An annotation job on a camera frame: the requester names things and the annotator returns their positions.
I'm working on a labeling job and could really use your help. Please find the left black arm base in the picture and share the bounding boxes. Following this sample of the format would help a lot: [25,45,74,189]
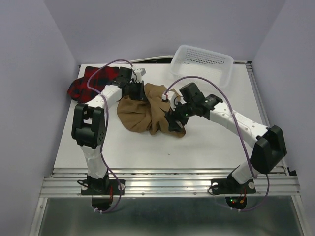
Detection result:
[77,175,126,214]

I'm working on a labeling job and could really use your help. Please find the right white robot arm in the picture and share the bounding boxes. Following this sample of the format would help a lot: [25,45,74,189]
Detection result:
[162,83,287,195]

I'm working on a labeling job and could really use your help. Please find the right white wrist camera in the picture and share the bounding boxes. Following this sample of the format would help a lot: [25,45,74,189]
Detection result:
[161,91,182,111]

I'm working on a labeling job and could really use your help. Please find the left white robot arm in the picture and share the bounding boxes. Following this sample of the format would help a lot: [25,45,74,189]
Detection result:
[68,66,146,194]

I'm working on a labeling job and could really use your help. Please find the white plastic basket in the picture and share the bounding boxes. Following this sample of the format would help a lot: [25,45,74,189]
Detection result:
[170,45,234,89]

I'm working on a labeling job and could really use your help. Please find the tan brown skirt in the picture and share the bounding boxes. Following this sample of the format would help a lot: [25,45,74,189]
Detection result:
[117,83,186,138]

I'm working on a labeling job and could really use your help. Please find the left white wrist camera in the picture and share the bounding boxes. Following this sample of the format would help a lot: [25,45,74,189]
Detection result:
[131,68,146,83]

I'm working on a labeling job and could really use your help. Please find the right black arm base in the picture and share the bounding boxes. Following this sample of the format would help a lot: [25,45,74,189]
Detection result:
[208,178,256,210]

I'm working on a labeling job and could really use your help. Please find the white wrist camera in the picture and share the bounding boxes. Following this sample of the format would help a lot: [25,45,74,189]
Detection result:
[131,68,146,83]
[161,91,182,111]

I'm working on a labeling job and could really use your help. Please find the aluminium frame rails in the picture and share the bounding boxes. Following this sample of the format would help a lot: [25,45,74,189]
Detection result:
[28,61,306,236]

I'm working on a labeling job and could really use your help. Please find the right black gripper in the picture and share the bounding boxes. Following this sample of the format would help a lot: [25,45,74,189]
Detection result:
[165,97,196,132]

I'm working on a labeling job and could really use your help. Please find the red black plaid skirt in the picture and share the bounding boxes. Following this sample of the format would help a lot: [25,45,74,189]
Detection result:
[67,66,119,103]

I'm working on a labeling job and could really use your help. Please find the white board strip behind table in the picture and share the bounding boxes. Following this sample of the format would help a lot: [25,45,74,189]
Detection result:
[130,55,174,64]

